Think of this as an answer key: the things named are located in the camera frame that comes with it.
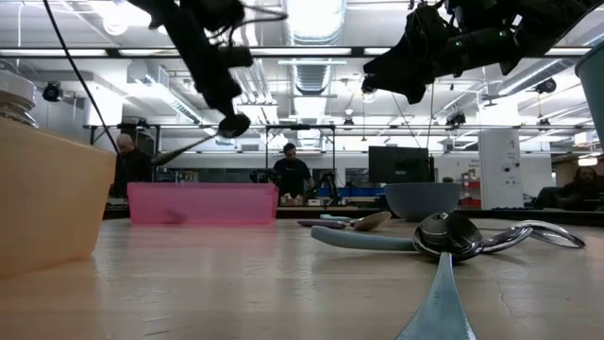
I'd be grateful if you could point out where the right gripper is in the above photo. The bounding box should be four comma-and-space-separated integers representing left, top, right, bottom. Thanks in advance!
361, 4, 515, 105

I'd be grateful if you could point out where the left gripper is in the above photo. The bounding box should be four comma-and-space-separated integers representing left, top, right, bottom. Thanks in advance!
162, 0, 254, 117

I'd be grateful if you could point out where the plain black spoon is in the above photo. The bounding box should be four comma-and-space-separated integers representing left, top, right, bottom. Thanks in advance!
150, 113, 252, 168

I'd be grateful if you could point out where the white-lid tall spice jar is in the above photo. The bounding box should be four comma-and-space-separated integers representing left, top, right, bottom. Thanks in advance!
0, 70, 39, 128

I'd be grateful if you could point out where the black computer monitor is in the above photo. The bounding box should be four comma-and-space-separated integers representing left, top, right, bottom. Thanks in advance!
368, 145, 436, 186

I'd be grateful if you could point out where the person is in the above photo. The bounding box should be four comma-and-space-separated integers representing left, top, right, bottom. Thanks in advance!
534, 165, 604, 213
272, 142, 316, 200
111, 132, 155, 199

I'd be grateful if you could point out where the pink translucent plastic bin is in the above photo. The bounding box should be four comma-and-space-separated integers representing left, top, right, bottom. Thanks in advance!
126, 182, 280, 226

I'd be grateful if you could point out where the blue storage crate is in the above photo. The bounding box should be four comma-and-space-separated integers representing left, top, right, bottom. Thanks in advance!
337, 186, 386, 198

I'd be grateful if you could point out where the blue bowl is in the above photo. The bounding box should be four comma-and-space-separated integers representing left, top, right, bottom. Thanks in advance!
382, 181, 463, 223

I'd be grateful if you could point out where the red parts shelf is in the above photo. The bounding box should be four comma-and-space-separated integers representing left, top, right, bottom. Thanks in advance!
460, 170, 482, 208

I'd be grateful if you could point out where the white square pillar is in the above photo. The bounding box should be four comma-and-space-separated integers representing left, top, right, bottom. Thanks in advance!
478, 128, 526, 211

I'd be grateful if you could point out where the orange translucent plastic bin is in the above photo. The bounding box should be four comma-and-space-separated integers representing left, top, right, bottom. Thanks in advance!
0, 116, 117, 280

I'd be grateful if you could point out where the plain silver spoon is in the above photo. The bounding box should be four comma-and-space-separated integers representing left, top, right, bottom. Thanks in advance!
512, 218, 587, 250

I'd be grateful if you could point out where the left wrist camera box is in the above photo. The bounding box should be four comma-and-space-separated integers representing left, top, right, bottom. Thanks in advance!
215, 43, 255, 71

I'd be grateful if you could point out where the background black rig frame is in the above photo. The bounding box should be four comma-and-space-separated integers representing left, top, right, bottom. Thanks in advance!
263, 123, 338, 207

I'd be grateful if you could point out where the silver round ventilation duct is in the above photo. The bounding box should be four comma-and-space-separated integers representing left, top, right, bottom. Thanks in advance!
281, 0, 347, 95

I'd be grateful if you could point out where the lilac handle silver spoon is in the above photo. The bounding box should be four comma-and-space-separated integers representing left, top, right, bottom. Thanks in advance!
296, 218, 360, 230

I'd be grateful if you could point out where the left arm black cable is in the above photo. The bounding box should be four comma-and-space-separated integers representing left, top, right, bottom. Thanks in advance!
41, 0, 120, 153

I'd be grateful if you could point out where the light blue handle spoon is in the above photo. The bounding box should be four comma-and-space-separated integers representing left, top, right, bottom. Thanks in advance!
310, 225, 534, 254

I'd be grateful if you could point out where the teal plastic handled basket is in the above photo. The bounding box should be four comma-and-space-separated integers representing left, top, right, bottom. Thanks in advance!
574, 40, 604, 152

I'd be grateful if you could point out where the turquoise handle black spoon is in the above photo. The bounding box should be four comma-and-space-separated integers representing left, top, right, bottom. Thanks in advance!
394, 212, 486, 340

